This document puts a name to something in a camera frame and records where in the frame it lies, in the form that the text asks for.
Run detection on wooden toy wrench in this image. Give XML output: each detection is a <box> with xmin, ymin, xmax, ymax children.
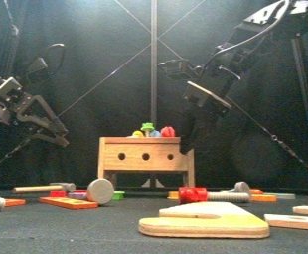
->
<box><xmin>136</xmin><ymin>201</ymin><xmax>271</xmax><ymax>240</ymax></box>

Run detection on diagonal metal frame strut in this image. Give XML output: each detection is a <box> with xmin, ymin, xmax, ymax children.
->
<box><xmin>0</xmin><ymin>136</ymin><xmax>33</xmax><ymax>177</ymax></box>
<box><xmin>226</xmin><ymin>97</ymin><xmax>308</xmax><ymax>182</ymax></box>

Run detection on long wooden holed strip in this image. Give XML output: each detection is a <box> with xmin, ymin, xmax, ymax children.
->
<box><xmin>262</xmin><ymin>213</ymin><xmax>308</xmax><ymax>232</ymax></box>

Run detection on red toy bolt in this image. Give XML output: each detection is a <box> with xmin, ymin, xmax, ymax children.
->
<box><xmin>159</xmin><ymin>125</ymin><xmax>176</xmax><ymax>138</ymax></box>

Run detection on small orange toy piece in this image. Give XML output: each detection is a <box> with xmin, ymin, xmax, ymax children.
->
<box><xmin>4</xmin><ymin>197</ymin><xmax>28</xmax><ymax>208</ymax></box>

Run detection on grey round-head toy bolt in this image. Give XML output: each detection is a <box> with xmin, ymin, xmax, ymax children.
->
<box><xmin>85</xmin><ymin>178</ymin><xmax>116</xmax><ymax>206</ymax></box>

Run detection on green toy nut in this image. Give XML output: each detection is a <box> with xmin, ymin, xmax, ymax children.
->
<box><xmin>111</xmin><ymin>190</ymin><xmax>125</xmax><ymax>201</ymax></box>

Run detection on pale green toy strip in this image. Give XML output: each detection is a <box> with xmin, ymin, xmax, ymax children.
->
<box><xmin>262</xmin><ymin>192</ymin><xmax>297</xmax><ymax>200</ymax></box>

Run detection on grey vertical frame pole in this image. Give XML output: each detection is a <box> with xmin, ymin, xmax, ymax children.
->
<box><xmin>149</xmin><ymin>0</ymin><xmax>157</xmax><ymax>124</ymax></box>

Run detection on grey dome-head toy bolt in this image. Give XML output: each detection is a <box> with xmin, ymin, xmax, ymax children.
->
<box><xmin>219</xmin><ymin>181</ymin><xmax>253</xmax><ymax>196</ymax></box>

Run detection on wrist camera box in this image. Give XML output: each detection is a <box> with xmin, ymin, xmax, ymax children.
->
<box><xmin>156</xmin><ymin>58</ymin><xmax>203</xmax><ymax>82</ymax></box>
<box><xmin>24</xmin><ymin>57</ymin><xmax>53</xmax><ymax>77</ymax></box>

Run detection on red toy nut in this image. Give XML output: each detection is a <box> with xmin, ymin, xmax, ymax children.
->
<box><xmin>178</xmin><ymin>186</ymin><xmax>210</xmax><ymax>205</ymax></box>

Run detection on wooden toy hammer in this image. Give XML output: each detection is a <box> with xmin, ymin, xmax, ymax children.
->
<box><xmin>10</xmin><ymin>181</ymin><xmax>77</xmax><ymax>195</ymax></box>

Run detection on grey toy bolt with nut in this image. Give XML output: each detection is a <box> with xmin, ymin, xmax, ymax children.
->
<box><xmin>206</xmin><ymin>191</ymin><xmax>251</xmax><ymax>204</ymax></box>

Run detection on orange toy bar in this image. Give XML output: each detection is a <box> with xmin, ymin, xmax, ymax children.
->
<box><xmin>249</xmin><ymin>193</ymin><xmax>278</xmax><ymax>203</ymax></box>

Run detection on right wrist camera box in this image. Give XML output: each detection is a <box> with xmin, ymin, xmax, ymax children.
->
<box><xmin>156</xmin><ymin>58</ymin><xmax>203</xmax><ymax>82</ymax></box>

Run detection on wooden toy work bench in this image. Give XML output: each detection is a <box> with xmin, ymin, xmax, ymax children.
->
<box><xmin>96</xmin><ymin>136</ymin><xmax>196</xmax><ymax>189</ymax></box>

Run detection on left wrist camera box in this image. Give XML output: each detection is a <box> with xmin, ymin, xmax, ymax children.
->
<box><xmin>24</xmin><ymin>57</ymin><xmax>53</xmax><ymax>77</ymax></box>

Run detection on black vertical frame post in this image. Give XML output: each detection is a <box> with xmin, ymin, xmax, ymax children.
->
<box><xmin>290</xmin><ymin>34</ymin><xmax>308</xmax><ymax>182</ymax></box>

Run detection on orange holed toy plate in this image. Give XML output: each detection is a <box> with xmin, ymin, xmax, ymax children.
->
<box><xmin>37</xmin><ymin>196</ymin><xmax>99</xmax><ymax>211</ymax></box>

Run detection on red toy block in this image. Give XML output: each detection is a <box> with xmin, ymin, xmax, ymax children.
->
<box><xmin>48</xmin><ymin>190</ymin><xmax>68</xmax><ymax>199</ymax></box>

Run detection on purple toy nut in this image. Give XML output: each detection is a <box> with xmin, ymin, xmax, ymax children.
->
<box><xmin>66</xmin><ymin>191</ymin><xmax>88</xmax><ymax>201</ymax></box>

